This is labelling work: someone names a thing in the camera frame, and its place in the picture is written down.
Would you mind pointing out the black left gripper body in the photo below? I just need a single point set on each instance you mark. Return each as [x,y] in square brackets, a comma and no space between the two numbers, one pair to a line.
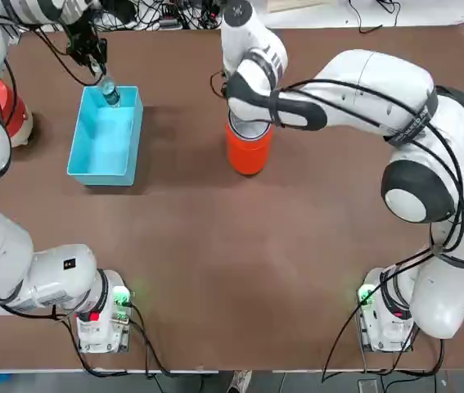
[84,41]

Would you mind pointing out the clear water bottle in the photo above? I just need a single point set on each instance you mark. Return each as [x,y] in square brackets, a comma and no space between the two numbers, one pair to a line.
[111,94]

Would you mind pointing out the orange cylindrical bin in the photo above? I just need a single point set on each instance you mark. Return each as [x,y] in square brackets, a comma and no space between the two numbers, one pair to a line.
[248,155]

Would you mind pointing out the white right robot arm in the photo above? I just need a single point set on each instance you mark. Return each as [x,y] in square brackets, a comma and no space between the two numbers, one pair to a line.
[379,82]

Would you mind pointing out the blue plastic tray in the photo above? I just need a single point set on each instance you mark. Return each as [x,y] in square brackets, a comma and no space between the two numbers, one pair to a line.
[104,139]

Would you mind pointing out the grey power strip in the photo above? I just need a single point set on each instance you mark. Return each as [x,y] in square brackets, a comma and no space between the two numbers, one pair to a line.
[171,22]

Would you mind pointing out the orange and white container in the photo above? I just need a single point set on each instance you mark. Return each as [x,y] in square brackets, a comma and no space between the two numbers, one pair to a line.
[14,118]

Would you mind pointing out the brown cardboard sheet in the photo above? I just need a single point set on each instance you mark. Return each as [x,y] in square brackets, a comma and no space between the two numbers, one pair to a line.
[293,4]

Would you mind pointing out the person's shoe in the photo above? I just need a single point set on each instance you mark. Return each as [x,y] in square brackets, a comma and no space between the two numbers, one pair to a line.
[241,380]

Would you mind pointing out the small grey box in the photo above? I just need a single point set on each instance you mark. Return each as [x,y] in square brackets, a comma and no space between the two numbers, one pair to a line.
[367,385]

